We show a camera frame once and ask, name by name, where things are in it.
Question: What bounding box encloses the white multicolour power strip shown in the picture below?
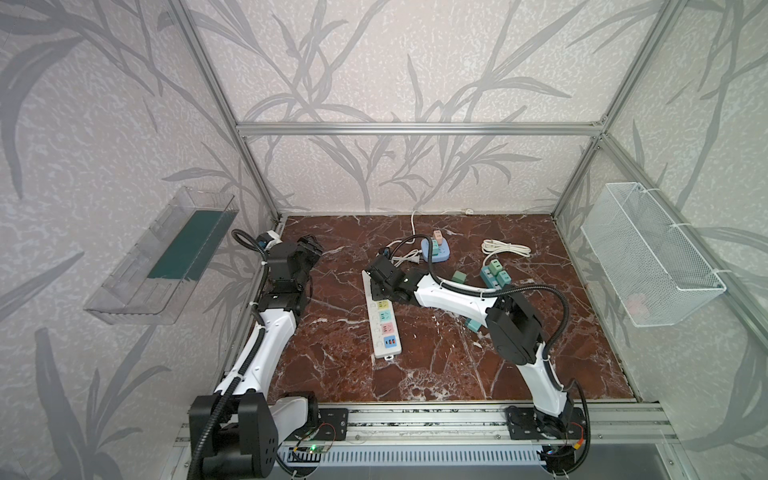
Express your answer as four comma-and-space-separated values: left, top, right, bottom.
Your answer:
361, 271, 402, 361

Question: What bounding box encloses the light blue square socket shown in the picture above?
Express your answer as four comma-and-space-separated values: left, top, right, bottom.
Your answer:
421, 238, 451, 263

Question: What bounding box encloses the teal blue power strip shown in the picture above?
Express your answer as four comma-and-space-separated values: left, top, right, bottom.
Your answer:
481, 265, 507, 290

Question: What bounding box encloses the teal cube charger front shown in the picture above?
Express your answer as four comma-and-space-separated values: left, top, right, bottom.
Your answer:
496, 270, 512, 287

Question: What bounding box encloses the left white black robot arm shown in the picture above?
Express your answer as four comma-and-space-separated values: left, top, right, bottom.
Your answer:
187, 229, 323, 479

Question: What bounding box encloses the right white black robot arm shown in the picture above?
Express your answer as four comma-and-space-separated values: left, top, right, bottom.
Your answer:
365, 240, 577, 423

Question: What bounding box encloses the light green cube charger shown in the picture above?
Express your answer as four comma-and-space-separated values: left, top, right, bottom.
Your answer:
451, 271, 467, 284

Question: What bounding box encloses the white cord with plug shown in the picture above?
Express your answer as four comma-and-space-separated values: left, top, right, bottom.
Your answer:
383, 238, 424, 266

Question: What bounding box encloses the white power strip cable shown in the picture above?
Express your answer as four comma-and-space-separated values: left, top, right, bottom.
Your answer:
410, 208, 475, 236

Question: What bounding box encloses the coiled white cable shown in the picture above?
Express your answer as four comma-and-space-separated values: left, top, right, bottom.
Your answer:
481, 239, 533, 265

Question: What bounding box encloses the clear plastic wall tray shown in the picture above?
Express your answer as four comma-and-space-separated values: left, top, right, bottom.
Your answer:
84, 187, 239, 326

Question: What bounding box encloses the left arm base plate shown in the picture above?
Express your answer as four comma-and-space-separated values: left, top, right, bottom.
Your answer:
312, 407, 350, 442

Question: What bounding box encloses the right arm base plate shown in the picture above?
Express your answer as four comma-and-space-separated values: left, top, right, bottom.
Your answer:
504, 401, 589, 442

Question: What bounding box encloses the white wire mesh basket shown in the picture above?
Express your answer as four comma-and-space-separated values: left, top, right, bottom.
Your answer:
581, 182, 727, 328

